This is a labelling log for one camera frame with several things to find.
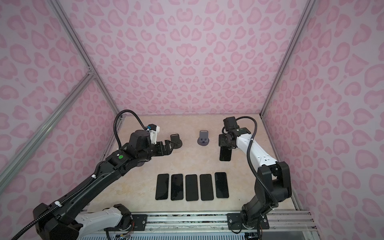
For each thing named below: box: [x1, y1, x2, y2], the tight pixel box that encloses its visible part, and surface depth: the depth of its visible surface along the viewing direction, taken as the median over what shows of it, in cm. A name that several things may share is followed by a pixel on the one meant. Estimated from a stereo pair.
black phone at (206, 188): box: [199, 174, 214, 201], surface depth 87 cm
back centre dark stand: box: [197, 130, 210, 146], surface depth 102 cm
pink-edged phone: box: [185, 174, 199, 202], surface depth 86 cm
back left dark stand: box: [170, 133, 183, 149], surface depth 98 cm
